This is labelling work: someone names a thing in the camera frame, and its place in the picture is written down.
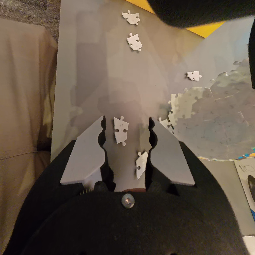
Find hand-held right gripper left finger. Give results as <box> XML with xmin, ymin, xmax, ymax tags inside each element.
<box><xmin>60</xmin><ymin>116</ymin><xmax>116</xmax><ymax>192</ymax></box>

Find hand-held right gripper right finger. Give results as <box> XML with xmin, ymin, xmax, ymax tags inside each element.
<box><xmin>145</xmin><ymin>116</ymin><xmax>196</xmax><ymax>192</ymax></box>

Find partly built puzzle ball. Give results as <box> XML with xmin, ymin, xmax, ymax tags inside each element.
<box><xmin>168</xmin><ymin>58</ymin><xmax>255</xmax><ymax>162</ymax></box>

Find blue puzzle box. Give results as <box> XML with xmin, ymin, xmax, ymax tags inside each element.
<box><xmin>234</xmin><ymin>159</ymin><xmax>255</xmax><ymax>234</ymax></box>

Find yellow plastic bin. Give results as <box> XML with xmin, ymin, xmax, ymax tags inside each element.
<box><xmin>124</xmin><ymin>0</ymin><xmax>226</xmax><ymax>38</ymax></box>

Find person's beige trousers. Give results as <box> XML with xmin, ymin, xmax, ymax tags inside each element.
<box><xmin>0</xmin><ymin>18</ymin><xmax>58</xmax><ymax>251</ymax></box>

